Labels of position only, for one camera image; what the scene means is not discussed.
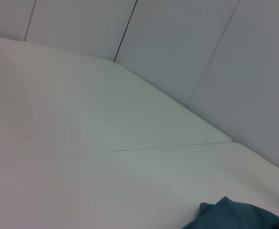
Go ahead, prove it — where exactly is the teal blue t-shirt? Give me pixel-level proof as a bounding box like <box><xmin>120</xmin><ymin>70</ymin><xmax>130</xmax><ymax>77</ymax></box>
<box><xmin>182</xmin><ymin>196</ymin><xmax>279</xmax><ymax>229</ymax></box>

